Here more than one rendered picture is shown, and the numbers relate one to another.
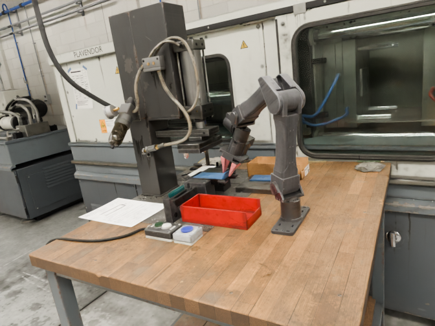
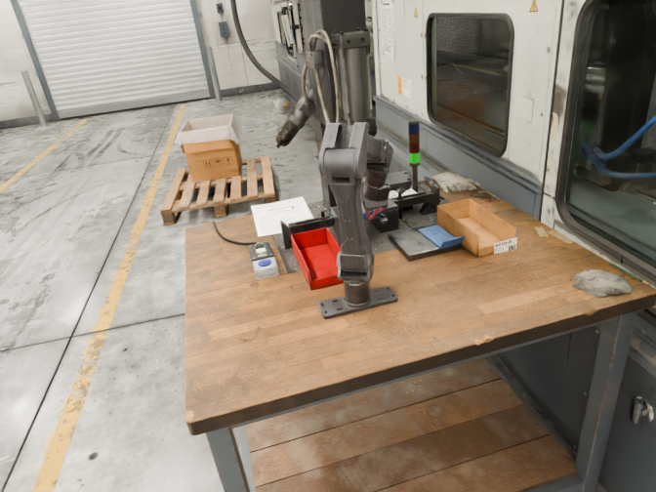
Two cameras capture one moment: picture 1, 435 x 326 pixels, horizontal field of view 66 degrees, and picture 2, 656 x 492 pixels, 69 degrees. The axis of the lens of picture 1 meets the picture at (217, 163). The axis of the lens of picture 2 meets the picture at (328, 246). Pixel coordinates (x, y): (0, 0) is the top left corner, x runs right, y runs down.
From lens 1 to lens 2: 0.97 m
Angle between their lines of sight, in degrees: 45
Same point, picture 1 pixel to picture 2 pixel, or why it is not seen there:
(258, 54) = (548, 27)
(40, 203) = not seen: hidden behind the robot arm
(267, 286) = (226, 348)
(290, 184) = (350, 262)
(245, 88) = (524, 81)
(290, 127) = (342, 198)
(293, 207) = (348, 290)
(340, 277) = (273, 379)
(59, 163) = not seen: hidden behind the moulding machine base
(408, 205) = not seen: outside the picture
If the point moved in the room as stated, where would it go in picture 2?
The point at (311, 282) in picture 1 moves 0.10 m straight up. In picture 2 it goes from (251, 366) to (243, 330)
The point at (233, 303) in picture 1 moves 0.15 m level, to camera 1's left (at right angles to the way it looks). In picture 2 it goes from (193, 344) to (163, 321)
